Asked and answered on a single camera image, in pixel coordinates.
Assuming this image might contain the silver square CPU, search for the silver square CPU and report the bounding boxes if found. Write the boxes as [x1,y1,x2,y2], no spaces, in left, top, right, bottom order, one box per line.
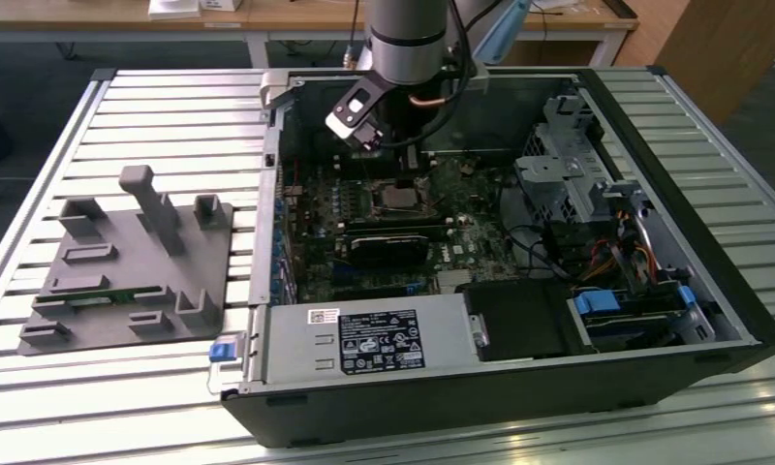
[384,185,426,208]

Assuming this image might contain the coloured wire bundle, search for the coloured wire bundle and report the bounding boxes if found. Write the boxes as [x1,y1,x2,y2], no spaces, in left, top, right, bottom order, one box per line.
[580,232,664,285]

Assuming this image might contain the green motherboard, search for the green motherboard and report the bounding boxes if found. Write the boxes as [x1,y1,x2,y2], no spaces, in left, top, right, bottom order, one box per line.
[276,154,524,304]

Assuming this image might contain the white paper sheet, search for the white paper sheet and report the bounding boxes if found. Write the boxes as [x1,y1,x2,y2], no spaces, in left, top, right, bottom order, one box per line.
[530,0,615,16]

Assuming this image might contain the green RAM stick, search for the green RAM stick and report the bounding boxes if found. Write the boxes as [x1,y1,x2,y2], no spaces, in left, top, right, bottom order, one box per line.
[62,286,167,309]

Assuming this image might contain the black internal cable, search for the black internal cable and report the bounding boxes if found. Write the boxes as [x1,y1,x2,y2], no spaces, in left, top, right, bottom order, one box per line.
[507,220,583,283]

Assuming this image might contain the wooden cabinet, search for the wooden cabinet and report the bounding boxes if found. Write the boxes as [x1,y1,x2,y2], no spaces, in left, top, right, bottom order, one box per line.
[610,0,775,126]

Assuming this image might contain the black open PC case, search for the black open PC case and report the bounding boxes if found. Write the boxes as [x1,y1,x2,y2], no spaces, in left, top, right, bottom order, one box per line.
[219,65,775,450]

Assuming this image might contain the plain white box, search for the plain white box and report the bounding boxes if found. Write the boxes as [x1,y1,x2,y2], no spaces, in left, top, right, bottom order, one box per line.
[147,0,203,20]

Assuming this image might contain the silver chipset heatsink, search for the silver chipset heatsink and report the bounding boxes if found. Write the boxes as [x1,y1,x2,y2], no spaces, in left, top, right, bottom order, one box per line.
[435,269,478,295]

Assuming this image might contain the white camera black bracket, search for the white camera black bracket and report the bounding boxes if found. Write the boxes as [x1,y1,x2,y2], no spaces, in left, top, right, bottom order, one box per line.
[324,76,388,150]

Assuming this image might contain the CPU socket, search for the CPU socket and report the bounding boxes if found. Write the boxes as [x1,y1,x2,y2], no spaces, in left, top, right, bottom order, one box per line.
[368,177,431,218]

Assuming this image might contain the blue disk carrier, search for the blue disk carrier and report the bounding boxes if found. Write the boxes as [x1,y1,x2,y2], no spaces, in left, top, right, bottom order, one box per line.
[568,285,683,349]

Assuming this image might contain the wooden desk white legs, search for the wooden desk white legs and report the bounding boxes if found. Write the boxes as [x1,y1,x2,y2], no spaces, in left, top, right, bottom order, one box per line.
[0,0,640,69]

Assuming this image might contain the blue case latch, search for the blue case latch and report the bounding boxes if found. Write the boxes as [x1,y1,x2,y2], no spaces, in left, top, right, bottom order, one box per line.
[208,338,244,364]

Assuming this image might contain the RAM slot white latches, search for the RAM slot white latches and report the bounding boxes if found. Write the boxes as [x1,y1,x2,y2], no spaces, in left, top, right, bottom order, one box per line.
[345,218,458,228]
[347,230,458,240]

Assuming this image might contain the pale blue teach pendant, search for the pale blue teach pendant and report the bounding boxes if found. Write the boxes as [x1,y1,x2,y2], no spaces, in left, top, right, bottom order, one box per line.
[472,0,532,65]

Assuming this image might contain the grey plastic parts rack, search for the grey plastic parts rack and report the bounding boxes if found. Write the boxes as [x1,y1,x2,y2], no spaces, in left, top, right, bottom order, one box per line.
[16,164,237,358]

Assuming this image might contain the RAM slot black latches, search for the RAM slot black latches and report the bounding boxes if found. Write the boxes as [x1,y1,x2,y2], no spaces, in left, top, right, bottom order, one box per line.
[347,224,447,233]
[347,213,447,222]

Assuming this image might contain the silver power supply unit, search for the silver power supply unit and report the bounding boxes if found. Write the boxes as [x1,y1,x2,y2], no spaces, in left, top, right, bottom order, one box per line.
[257,295,487,388]

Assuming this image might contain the grey metal drive cage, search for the grey metal drive cage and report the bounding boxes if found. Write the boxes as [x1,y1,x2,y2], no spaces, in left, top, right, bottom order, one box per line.
[512,94,622,224]

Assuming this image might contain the black graphics card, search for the black graphics card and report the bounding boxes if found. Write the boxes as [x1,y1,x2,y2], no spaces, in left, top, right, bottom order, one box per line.
[349,235,430,266]

